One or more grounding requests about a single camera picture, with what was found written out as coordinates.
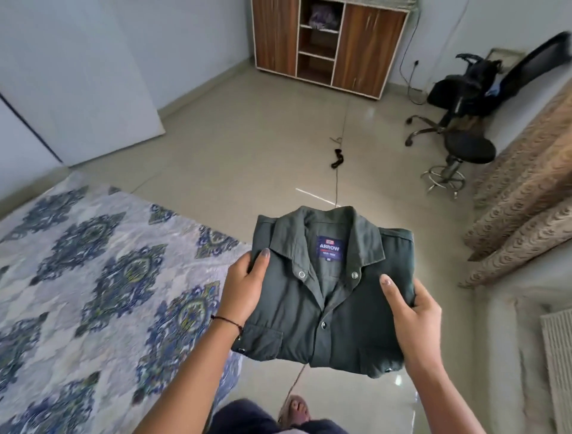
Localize person's right hand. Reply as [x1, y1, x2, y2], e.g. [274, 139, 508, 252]
[379, 274, 442, 371]

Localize person's left hand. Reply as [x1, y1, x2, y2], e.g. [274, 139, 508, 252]
[216, 248, 271, 328]

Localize dark green shirt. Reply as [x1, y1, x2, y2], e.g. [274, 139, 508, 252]
[231, 205, 416, 379]

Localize person's right forearm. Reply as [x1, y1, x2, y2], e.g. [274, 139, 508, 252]
[406, 357, 487, 434]

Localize person's left forearm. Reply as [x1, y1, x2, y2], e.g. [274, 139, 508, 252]
[133, 316, 244, 434]

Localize person's foot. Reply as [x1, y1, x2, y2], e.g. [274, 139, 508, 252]
[278, 394, 312, 425]

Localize black round stool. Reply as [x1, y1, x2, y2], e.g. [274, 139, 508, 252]
[420, 132, 497, 199]

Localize person's dark blue trousers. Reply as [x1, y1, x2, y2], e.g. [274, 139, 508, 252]
[206, 399, 349, 434]

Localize beige patterned curtain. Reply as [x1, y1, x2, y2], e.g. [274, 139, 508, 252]
[458, 80, 572, 289]

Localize blue patterned bed sheet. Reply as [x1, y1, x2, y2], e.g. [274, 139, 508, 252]
[0, 171, 253, 434]

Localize white ribbed radiator panel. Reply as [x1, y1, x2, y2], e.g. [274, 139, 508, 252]
[540, 309, 572, 434]

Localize black office chair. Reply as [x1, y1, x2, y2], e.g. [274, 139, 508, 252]
[405, 31, 572, 147]

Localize wooden cabinet with shelves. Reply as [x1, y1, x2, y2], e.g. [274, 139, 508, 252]
[250, 0, 411, 100]

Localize white door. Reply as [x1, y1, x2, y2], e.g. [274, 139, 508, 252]
[0, 0, 166, 167]

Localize purple cloth bundle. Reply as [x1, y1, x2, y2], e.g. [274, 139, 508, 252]
[308, 4, 341, 31]

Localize black wrist thread bracelet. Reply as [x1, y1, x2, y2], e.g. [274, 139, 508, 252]
[210, 315, 245, 339]

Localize black cable on floor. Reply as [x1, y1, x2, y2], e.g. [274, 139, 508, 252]
[329, 136, 346, 170]

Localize black wall cable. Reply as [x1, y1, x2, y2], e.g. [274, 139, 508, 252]
[399, 0, 470, 106]

